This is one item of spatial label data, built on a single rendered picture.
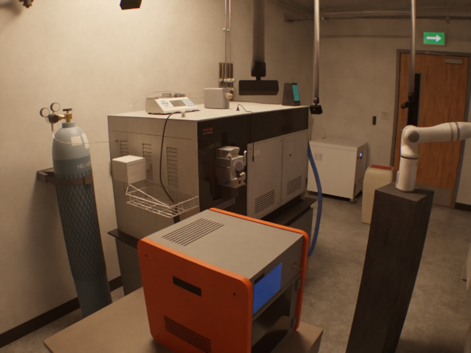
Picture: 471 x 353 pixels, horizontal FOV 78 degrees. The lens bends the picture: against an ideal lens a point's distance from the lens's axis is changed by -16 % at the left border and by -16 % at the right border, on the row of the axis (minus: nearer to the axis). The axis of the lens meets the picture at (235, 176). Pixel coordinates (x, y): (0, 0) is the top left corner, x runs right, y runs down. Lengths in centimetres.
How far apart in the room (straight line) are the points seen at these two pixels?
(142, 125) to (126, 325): 96
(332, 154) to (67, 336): 408
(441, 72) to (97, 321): 482
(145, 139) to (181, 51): 145
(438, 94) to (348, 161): 162
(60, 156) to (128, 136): 43
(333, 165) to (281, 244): 379
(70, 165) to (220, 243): 119
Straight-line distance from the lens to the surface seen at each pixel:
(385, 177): 402
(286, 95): 243
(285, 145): 221
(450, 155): 518
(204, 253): 100
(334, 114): 540
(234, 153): 162
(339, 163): 476
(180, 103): 190
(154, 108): 185
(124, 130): 188
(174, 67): 299
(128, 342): 135
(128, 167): 165
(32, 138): 230
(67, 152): 201
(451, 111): 511
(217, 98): 208
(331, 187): 488
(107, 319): 147
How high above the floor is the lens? 160
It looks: 16 degrees down
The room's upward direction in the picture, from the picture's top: straight up
